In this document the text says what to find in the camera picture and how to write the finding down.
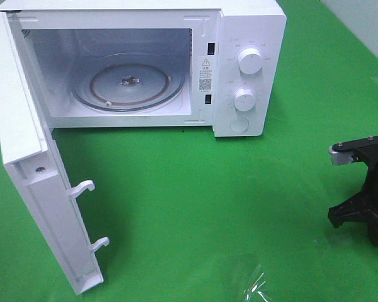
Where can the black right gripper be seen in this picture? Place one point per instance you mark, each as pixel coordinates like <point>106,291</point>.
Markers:
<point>361,207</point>

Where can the round door release button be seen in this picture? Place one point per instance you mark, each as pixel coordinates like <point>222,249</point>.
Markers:
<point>239,125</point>

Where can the white microwave door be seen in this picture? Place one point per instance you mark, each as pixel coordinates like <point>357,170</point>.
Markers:
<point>33,162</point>

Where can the clear tape strip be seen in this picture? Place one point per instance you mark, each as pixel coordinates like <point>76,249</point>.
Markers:
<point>255,291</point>

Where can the lower white microwave knob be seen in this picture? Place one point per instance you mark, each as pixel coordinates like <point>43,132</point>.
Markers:
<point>244,99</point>

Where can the white microwave knob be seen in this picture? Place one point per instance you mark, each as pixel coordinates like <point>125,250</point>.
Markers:
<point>244,99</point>
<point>250,60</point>

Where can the upper white microwave knob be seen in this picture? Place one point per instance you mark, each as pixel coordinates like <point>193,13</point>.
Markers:
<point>250,60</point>

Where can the white microwave oven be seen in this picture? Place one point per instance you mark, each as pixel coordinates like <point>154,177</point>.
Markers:
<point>206,36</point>

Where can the glass microwave turntable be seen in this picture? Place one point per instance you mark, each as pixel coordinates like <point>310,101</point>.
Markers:
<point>128,82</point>

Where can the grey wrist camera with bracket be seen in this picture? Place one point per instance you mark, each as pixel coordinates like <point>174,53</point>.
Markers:
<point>361,150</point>

